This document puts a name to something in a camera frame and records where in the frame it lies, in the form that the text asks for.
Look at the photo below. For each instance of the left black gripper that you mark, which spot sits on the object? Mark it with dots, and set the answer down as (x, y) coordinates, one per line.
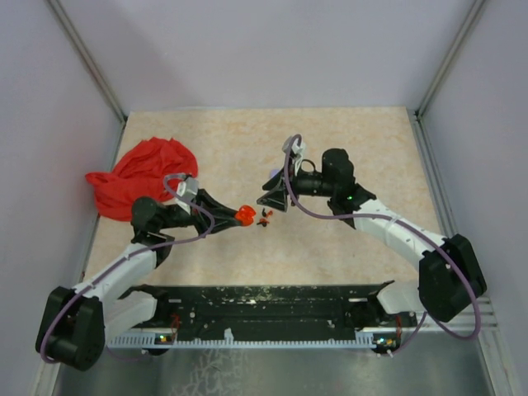
(214, 206)

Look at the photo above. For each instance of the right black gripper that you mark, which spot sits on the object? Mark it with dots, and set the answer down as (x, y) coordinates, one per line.
(276, 199)

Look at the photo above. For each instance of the orange round case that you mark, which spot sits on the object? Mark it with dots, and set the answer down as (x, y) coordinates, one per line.
(245, 215)

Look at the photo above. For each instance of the orange earbud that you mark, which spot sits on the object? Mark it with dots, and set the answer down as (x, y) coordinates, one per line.
(266, 213)
(263, 222)

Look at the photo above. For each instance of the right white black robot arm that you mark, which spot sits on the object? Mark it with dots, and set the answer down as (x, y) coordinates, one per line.
(363, 211)

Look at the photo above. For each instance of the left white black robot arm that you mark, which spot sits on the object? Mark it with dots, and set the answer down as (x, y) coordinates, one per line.
(78, 322)

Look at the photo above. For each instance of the red crumpled cloth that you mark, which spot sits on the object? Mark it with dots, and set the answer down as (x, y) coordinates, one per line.
(140, 172)

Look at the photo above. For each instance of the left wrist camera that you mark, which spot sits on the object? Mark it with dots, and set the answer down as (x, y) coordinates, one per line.
(187, 190)

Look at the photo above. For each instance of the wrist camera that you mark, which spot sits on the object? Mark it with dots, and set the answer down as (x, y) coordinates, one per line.
(187, 190)
(295, 148)

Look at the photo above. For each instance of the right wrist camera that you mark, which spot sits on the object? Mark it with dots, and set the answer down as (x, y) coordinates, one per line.
(295, 148)

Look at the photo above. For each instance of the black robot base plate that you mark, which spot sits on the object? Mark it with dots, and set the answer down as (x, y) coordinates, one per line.
(271, 313)

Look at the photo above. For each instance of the aluminium rail right side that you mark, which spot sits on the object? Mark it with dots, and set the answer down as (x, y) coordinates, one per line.
(441, 198)

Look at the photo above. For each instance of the left aluminium frame post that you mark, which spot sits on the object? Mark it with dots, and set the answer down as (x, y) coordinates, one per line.
(87, 59)

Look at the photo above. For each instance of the aluminium frame post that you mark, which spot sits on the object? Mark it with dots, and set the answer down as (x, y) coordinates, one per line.
(462, 35)
(87, 59)

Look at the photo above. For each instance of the right aluminium frame post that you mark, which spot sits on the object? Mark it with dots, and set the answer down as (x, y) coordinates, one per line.
(462, 35)

